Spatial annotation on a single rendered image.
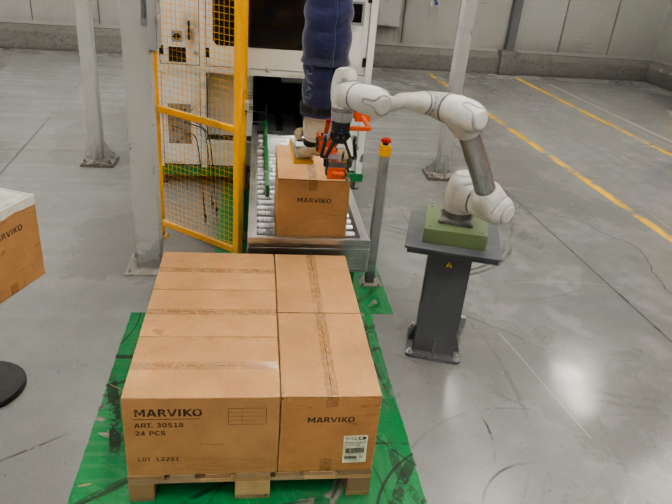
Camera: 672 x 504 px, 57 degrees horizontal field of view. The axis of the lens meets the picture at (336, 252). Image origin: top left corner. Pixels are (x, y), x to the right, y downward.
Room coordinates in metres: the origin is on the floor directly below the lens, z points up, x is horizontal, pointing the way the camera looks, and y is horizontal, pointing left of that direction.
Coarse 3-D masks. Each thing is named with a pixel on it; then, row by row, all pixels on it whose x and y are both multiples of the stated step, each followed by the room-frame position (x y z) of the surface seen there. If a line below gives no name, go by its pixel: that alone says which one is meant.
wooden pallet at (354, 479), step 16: (128, 480) 1.76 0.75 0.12; (144, 480) 1.77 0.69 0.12; (160, 480) 1.78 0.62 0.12; (176, 480) 1.79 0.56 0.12; (192, 480) 1.80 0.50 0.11; (208, 480) 1.81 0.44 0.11; (224, 480) 1.82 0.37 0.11; (240, 480) 1.83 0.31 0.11; (256, 480) 1.84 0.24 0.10; (352, 480) 1.90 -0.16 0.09; (368, 480) 1.91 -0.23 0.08; (144, 496) 1.77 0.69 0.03; (240, 496) 1.83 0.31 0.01; (256, 496) 1.84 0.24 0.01
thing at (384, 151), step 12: (384, 156) 3.76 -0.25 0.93; (384, 168) 3.76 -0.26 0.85; (384, 180) 3.77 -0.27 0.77; (384, 192) 3.77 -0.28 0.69; (372, 216) 3.79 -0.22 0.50; (372, 228) 3.76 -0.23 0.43; (372, 240) 3.76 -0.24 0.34; (372, 252) 3.76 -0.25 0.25; (372, 264) 3.76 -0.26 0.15; (372, 276) 3.77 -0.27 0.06
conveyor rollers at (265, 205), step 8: (272, 136) 5.28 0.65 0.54; (280, 136) 5.29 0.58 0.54; (288, 136) 5.31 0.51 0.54; (272, 144) 5.02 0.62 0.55; (280, 144) 5.04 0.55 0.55; (288, 144) 5.05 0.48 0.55; (272, 152) 4.84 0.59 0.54; (272, 160) 4.65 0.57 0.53; (272, 168) 4.48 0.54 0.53; (264, 176) 4.29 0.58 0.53; (272, 176) 4.30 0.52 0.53; (264, 184) 4.11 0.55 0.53; (272, 184) 4.12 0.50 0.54; (264, 192) 3.94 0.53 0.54; (272, 192) 3.95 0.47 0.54; (264, 200) 3.78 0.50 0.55; (272, 200) 3.80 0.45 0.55; (264, 208) 3.67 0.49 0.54; (272, 208) 3.68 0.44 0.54; (264, 216) 3.58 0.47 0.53; (272, 216) 3.58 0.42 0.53; (264, 224) 3.41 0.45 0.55; (272, 224) 3.42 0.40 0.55; (264, 232) 3.31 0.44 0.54; (272, 232) 3.32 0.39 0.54; (352, 232) 3.41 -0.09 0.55
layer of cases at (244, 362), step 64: (192, 256) 2.92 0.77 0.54; (256, 256) 2.99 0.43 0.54; (320, 256) 3.06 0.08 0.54; (192, 320) 2.32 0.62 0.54; (256, 320) 2.36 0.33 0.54; (320, 320) 2.41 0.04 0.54; (128, 384) 1.85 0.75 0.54; (192, 384) 1.88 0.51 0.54; (256, 384) 1.92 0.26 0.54; (320, 384) 1.95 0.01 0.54; (128, 448) 1.77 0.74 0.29; (192, 448) 1.80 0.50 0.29; (256, 448) 1.84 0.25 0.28; (320, 448) 1.88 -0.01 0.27
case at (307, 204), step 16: (288, 160) 3.46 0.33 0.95; (320, 160) 3.52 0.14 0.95; (288, 176) 3.19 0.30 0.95; (304, 176) 3.22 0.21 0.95; (320, 176) 3.24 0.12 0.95; (288, 192) 3.16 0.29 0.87; (304, 192) 3.17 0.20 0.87; (320, 192) 3.19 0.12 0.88; (336, 192) 3.20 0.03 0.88; (288, 208) 3.16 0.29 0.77; (304, 208) 3.17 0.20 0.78; (320, 208) 3.19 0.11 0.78; (336, 208) 3.20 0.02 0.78; (288, 224) 3.16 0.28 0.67; (304, 224) 3.17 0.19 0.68; (320, 224) 3.19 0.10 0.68; (336, 224) 3.20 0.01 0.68
